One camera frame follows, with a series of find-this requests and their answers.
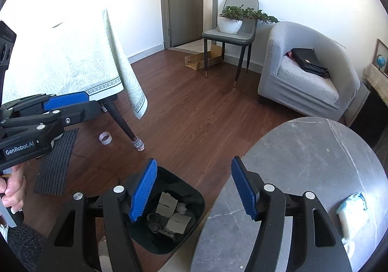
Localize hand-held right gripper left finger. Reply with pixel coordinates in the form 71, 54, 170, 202
36, 158, 159, 272

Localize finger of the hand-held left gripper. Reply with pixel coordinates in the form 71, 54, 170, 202
0, 92, 90, 119
0, 100, 101, 137

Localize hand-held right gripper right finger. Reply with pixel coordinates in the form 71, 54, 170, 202
231, 156, 354, 272

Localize black trash bin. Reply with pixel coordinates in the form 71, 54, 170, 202
117, 166, 206, 255

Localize person's left hand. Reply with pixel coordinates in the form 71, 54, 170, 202
0, 165, 27, 215

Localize folded paper piece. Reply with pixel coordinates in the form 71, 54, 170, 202
156, 191, 178, 217
165, 213, 194, 235

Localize black ribbed mat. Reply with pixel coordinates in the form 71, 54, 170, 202
33, 128, 80, 197

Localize black legged dining table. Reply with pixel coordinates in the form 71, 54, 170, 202
98, 95, 146, 152

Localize pale patterned tablecloth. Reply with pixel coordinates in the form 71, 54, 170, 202
0, 8, 149, 120

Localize dark scissors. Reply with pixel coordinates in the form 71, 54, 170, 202
146, 213, 179, 241

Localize dark cloth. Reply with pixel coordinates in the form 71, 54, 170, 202
5, 222, 47, 272

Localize blue white tissue packet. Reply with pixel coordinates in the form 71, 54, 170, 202
336, 192, 370, 242

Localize grey armchair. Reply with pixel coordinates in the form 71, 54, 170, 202
258, 21, 361, 121

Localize flat cardboard box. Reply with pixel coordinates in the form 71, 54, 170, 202
184, 44, 225, 71

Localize dark cabinet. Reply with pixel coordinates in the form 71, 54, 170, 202
348, 82, 388, 151

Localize black handbag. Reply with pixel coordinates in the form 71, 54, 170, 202
291, 48, 330, 79

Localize grey dining chair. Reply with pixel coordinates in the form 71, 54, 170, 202
202, 0, 259, 88

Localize grey door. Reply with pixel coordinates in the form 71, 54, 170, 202
160, 0, 219, 50

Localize potted green plant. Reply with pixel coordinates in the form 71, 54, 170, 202
218, 5, 279, 34

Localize beige lace cloth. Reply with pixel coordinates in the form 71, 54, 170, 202
364, 64, 388, 86

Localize framed globe picture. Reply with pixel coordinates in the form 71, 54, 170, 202
370, 39, 388, 77

